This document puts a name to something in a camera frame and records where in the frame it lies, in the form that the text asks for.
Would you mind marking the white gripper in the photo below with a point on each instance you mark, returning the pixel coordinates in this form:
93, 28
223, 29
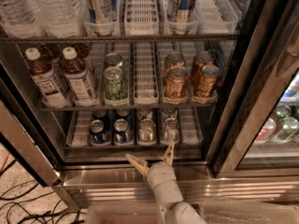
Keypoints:
160, 173

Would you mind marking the silver 7up can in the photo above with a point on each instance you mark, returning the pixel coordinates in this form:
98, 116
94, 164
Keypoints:
147, 130

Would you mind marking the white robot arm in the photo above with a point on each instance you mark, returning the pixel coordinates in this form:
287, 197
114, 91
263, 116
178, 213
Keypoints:
180, 213

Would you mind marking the front right silver can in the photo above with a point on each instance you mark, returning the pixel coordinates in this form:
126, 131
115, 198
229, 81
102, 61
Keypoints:
170, 130

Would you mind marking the rear right silver can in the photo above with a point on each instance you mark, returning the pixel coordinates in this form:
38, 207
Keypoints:
169, 113

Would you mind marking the front left blue can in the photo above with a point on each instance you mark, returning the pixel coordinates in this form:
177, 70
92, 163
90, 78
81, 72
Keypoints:
98, 131

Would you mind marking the rear left blue can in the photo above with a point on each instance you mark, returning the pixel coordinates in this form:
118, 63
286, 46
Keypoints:
102, 115

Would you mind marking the front left gold can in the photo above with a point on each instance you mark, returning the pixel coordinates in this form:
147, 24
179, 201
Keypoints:
176, 82

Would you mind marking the gold can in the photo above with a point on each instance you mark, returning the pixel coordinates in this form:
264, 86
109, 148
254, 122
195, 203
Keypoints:
207, 81
172, 59
176, 82
199, 61

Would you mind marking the front green can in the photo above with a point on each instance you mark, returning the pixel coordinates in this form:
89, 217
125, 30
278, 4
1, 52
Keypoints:
115, 84

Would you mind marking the front right gold can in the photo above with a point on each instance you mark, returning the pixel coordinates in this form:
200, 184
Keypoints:
207, 81

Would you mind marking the rear left gold can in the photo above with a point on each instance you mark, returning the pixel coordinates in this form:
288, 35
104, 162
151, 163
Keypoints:
172, 59

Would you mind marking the stainless steel display fridge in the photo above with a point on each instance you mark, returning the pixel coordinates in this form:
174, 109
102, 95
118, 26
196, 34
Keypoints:
216, 156

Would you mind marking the rear right gold can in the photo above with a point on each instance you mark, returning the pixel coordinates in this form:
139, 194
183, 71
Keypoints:
199, 61

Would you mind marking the red white can behind glass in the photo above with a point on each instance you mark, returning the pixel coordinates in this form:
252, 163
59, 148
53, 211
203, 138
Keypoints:
266, 131

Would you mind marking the green can behind glass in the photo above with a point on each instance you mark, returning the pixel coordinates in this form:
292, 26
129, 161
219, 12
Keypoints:
289, 126

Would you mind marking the right tall silver blue can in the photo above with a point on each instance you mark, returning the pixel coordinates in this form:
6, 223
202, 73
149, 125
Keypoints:
179, 15

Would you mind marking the tall silver blue can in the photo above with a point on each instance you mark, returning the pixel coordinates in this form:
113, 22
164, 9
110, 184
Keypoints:
103, 14
179, 15

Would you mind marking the left tall silver blue can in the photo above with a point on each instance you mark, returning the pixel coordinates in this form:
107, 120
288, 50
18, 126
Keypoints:
103, 14

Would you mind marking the left clear plastic bin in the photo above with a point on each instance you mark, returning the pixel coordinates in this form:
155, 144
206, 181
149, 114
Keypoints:
122, 213

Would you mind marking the clear plastic bin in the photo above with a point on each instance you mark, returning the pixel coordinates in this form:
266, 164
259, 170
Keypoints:
238, 212
122, 213

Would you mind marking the right clear plastic bin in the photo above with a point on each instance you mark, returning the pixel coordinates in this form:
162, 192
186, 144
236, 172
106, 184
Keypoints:
238, 212

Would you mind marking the right front tea bottle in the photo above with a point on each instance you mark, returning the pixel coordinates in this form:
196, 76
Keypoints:
78, 75

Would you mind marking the tea bottle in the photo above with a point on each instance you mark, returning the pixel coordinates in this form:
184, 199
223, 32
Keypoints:
47, 78
78, 75

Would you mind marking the left front tea bottle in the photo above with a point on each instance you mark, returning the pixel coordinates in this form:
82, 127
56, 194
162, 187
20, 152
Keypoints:
47, 78

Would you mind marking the right clear water bottle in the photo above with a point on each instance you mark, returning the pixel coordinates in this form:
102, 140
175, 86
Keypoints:
60, 17

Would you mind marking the clear water bottle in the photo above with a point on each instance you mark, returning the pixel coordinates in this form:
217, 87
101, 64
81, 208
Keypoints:
19, 20
60, 17

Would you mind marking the left clear water bottle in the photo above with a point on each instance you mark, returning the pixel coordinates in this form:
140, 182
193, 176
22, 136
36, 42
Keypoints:
19, 20

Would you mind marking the middle wire shelf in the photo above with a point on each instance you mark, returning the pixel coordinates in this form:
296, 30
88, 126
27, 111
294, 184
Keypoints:
110, 107

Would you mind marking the wire shelf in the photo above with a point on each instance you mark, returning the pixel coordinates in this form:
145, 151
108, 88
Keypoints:
118, 38
110, 107

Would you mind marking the top wire shelf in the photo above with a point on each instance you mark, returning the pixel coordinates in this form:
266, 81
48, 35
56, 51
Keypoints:
118, 38

